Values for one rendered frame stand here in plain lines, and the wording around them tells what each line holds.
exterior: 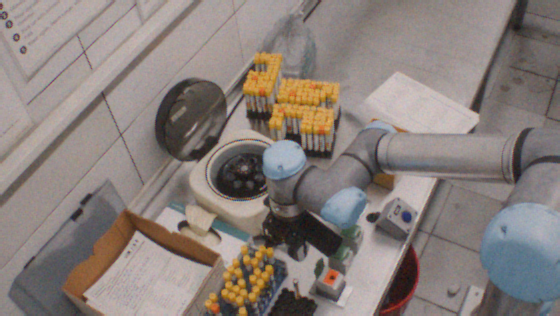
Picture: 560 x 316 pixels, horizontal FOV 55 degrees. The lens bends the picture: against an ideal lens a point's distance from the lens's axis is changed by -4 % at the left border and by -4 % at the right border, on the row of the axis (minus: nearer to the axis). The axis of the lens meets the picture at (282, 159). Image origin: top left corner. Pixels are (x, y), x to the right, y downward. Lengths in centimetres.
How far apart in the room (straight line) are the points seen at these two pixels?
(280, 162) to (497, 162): 36
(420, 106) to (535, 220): 105
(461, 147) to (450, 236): 162
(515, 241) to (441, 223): 184
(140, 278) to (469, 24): 137
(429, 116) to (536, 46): 186
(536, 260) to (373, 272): 73
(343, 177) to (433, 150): 16
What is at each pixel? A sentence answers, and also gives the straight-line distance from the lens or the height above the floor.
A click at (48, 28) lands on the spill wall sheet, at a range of 115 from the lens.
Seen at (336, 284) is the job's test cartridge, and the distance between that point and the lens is 128.
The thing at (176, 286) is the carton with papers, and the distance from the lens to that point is 134.
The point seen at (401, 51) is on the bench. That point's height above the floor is 87.
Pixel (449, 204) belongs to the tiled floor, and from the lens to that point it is 259.
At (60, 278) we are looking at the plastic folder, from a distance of 139.
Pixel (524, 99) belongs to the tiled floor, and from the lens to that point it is 312.
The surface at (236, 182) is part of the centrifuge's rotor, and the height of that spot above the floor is 98.
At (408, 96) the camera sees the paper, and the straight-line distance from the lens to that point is 173.
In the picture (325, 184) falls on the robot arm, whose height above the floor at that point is 132.
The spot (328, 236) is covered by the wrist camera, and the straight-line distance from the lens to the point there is 113.
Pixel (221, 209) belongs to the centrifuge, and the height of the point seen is 98.
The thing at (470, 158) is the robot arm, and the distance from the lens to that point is 88.
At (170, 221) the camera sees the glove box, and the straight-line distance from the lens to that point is 143.
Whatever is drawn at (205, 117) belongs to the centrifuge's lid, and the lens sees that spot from 152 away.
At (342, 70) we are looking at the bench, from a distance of 183.
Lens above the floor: 209
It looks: 50 degrees down
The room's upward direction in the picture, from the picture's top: 8 degrees counter-clockwise
